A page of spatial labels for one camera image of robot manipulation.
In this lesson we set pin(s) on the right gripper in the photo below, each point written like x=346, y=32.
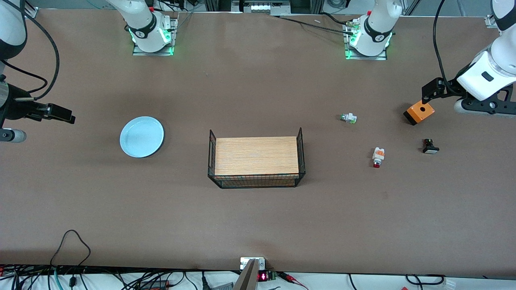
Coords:
x=15, y=109

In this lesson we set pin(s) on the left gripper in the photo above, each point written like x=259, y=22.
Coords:
x=448, y=88

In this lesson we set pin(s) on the red push button switch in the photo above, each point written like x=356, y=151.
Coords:
x=378, y=155

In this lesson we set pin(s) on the light blue round plate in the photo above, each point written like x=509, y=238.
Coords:
x=141, y=137

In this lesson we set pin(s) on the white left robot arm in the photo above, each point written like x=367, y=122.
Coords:
x=379, y=24

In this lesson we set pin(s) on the black square white-capped push button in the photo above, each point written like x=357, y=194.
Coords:
x=430, y=150

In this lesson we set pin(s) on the white power strip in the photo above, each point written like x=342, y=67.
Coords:
x=262, y=7

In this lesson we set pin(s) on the red test leads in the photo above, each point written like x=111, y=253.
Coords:
x=292, y=278

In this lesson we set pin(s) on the red digit display module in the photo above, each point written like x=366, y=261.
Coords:
x=263, y=276

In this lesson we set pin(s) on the orange push button enclosure box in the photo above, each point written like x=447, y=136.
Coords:
x=419, y=114

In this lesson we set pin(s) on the metal corner bracket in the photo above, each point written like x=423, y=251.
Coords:
x=489, y=21

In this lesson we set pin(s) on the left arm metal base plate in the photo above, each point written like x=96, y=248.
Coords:
x=352, y=56

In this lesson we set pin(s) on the green push button switch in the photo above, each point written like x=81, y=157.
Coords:
x=350, y=118

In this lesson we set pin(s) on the aluminium frame extrusion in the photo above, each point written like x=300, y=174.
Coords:
x=31, y=12

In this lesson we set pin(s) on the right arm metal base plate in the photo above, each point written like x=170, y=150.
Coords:
x=139, y=51

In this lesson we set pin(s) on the small metal mounting bracket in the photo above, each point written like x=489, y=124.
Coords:
x=244, y=264

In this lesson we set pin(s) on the aluminium profile post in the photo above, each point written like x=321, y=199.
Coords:
x=248, y=278

